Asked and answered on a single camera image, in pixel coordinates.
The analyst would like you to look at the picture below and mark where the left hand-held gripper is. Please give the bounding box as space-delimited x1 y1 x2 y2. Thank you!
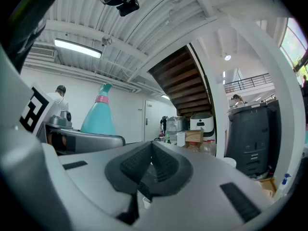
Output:
19 82 126 155

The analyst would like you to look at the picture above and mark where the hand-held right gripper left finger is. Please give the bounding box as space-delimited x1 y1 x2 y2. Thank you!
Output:
42 140 153 218

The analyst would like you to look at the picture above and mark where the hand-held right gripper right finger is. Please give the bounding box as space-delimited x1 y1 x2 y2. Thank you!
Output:
137 140 275 231

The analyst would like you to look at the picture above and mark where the teal cup with pink toothbrush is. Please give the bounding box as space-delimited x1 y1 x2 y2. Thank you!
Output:
80 82 117 136

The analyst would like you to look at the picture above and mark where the white carton box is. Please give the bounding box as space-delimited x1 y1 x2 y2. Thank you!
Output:
176 131 187 147

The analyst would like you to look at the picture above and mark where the small cardboard box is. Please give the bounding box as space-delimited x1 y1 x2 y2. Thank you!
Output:
185 128 204 144

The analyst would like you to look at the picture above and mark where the grey cooker appliance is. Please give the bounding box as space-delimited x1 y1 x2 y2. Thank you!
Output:
166 115 187 133

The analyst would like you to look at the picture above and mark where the white door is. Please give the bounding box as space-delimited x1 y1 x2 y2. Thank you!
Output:
143 100 169 142

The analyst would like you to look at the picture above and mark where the white round appliance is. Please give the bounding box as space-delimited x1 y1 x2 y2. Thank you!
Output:
190 112 215 137

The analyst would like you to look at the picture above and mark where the wooden staircase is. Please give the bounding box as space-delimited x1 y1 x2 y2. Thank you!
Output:
147 44 213 118

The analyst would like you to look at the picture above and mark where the black waste bin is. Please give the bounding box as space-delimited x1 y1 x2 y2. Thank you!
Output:
225 102 282 178

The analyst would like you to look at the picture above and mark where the long ceiling light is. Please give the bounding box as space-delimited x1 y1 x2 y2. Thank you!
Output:
53 38 103 59

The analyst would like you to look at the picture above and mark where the ceiling air vent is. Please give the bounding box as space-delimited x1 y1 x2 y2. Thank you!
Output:
28 46 56 58

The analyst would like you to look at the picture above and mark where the black balcony railing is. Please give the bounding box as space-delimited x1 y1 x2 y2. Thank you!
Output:
223 73 273 93

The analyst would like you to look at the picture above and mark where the person's dark clothing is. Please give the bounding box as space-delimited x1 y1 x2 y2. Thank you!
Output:
0 0 61 74

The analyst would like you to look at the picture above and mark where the large window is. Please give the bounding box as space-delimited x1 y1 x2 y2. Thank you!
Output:
280 17 308 77

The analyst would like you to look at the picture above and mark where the black head camera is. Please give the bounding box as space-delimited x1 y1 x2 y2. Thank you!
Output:
116 0 141 17

